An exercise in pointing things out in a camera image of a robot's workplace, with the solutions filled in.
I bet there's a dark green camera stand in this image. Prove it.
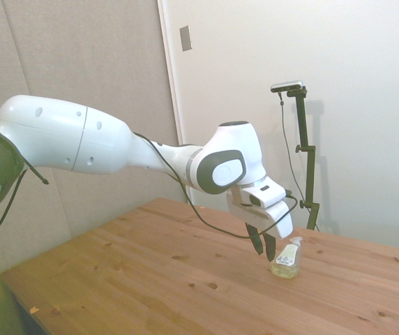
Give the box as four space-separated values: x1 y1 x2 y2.
285 87 321 231

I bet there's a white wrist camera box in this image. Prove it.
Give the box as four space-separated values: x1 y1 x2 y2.
240 180 288 211

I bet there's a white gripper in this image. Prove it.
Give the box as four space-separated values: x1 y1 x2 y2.
225 193 294 263

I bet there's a grey wall plate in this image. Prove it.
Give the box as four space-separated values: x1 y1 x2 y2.
179 24 193 53

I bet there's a grey exterior camera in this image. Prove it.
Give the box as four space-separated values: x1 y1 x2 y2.
269 80 306 94

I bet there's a white door trim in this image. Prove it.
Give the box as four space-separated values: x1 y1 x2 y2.
156 0 194 205

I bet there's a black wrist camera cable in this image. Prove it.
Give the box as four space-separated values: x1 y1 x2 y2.
0 122 299 240

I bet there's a clear sanitizer pump bottle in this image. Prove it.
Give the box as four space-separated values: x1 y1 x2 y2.
269 236 305 280

